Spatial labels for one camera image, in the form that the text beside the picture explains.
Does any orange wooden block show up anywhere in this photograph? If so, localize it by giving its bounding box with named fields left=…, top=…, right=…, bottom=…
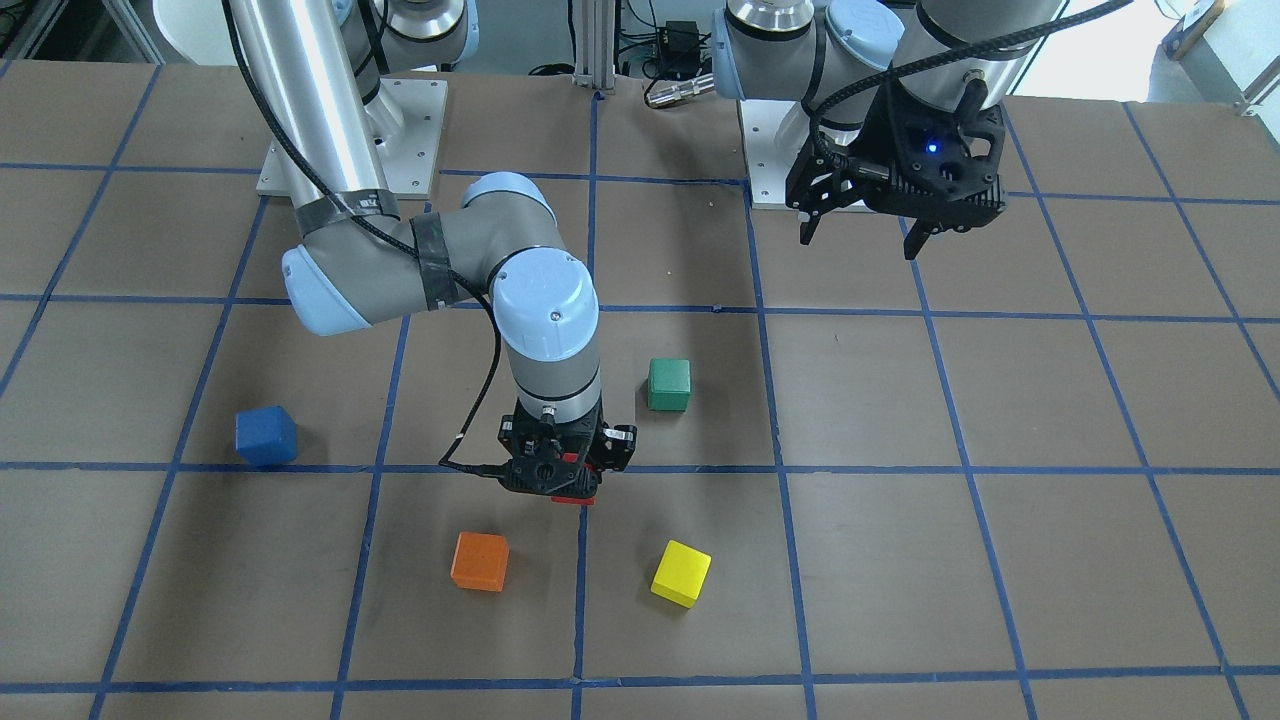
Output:
left=451, top=530, right=509, bottom=593

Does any metal cylinder connector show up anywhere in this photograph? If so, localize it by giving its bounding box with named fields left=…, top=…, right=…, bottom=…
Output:
left=643, top=74, right=716, bottom=110

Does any blue wooden block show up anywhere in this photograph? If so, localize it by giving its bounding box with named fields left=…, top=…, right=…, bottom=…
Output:
left=234, top=405, right=298, bottom=468

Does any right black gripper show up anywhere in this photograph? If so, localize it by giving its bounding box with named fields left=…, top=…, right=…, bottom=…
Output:
left=590, top=401, right=637, bottom=473

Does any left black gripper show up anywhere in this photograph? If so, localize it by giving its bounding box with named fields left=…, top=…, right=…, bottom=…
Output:
left=785, top=100, right=946, bottom=261

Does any aluminium frame post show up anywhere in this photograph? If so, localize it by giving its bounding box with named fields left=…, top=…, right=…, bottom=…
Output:
left=570, top=1, right=617, bottom=95

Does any yellow wooden block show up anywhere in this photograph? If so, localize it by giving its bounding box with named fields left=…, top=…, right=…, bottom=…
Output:
left=650, top=539, right=712, bottom=609

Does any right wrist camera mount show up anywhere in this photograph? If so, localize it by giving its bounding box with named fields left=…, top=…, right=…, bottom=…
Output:
left=438, top=404, right=595, bottom=497

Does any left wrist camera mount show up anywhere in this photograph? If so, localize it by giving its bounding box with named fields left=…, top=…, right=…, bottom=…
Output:
left=851, top=79, right=1007, bottom=234

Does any red wooden block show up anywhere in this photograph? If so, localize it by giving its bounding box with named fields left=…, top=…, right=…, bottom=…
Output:
left=550, top=452, right=602, bottom=506

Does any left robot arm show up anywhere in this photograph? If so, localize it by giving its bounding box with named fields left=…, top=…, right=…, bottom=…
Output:
left=712, top=1, right=1062, bottom=260

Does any green wooden block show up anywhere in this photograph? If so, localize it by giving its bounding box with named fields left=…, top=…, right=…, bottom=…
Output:
left=646, top=357, right=692, bottom=413

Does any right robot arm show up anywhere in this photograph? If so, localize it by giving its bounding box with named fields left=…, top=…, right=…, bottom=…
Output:
left=220, top=1, right=637, bottom=497

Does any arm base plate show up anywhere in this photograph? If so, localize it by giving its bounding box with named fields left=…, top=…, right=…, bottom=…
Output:
left=739, top=100, right=809, bottom=211
left=256, top=78, right=448, bottom=201

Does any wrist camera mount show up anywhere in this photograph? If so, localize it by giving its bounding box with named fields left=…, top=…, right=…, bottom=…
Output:
left=438, top=404, right=595, bottom=497
left=851, top=79, right=1007, bottom=234

